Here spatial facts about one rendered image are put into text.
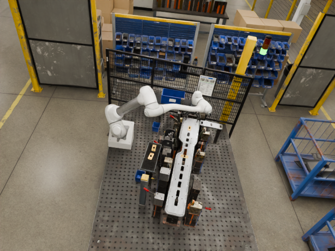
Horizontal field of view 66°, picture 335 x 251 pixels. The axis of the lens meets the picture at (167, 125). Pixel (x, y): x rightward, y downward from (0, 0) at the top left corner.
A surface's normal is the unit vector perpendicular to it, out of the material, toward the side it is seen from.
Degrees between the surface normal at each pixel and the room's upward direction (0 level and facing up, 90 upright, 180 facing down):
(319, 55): 92
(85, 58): 91
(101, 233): 0
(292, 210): 0
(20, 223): 0
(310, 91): 90
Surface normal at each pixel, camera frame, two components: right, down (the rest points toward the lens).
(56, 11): -0.02, 0.69
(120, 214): 0.11, -0.73
